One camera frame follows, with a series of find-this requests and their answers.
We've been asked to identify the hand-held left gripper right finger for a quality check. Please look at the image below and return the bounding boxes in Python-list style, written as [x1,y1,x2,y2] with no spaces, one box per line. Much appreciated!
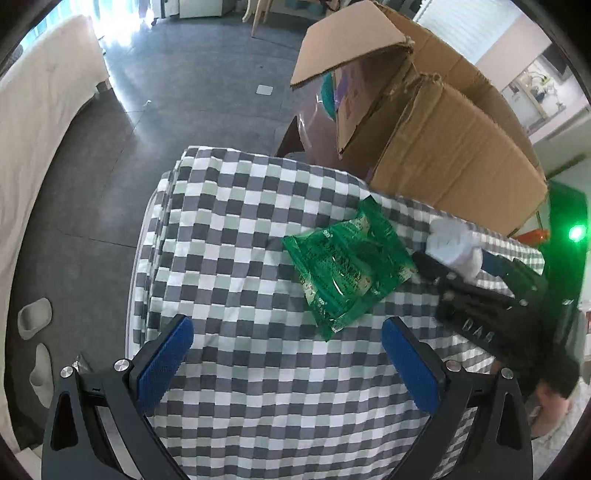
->
[381,316,534,480]

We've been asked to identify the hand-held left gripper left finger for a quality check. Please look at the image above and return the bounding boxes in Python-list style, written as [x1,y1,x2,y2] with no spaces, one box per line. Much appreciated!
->
[41,315,195,480]

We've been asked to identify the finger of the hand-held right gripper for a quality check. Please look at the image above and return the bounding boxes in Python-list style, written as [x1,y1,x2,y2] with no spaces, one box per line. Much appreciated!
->
[412,250,550,370]
[480,251,548,303]

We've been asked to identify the large cardboard box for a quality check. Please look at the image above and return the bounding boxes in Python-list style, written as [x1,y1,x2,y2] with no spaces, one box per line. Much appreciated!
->
[290,0,550,238]

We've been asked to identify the green snack packet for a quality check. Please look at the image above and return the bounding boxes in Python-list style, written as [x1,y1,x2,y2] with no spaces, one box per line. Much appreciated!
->
[283,195,419,342]

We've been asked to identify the person's leg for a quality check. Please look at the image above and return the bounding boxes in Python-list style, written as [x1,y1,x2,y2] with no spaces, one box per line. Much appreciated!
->
[530,344,585,439]

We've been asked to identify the grey green checked tablecloth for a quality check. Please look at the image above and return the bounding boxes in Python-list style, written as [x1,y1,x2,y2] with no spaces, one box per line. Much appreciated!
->
[126,145,548,480]

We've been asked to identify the teal cloth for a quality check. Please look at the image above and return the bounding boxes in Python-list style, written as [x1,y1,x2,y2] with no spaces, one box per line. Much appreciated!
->
[321,71,340,121]

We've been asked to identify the white bed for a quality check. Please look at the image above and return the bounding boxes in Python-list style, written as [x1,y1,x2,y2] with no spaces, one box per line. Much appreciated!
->
[0,14,112,296]

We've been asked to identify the beige chair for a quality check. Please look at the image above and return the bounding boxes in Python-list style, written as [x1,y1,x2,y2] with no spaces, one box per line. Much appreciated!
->
[242,0,274,38]

